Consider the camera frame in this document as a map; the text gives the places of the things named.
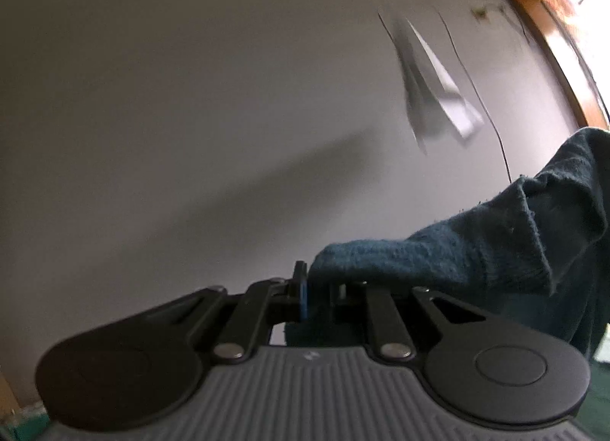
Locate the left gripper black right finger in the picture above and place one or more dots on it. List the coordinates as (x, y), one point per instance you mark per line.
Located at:
(484, 367)

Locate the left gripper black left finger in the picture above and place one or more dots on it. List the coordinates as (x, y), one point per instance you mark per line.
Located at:
(136, 370)

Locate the teal blue knit sweater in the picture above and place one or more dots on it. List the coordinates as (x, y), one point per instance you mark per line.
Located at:
(537, 253)

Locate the white paper sheets on wall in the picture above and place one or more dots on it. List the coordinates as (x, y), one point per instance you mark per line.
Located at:
(434, 104)

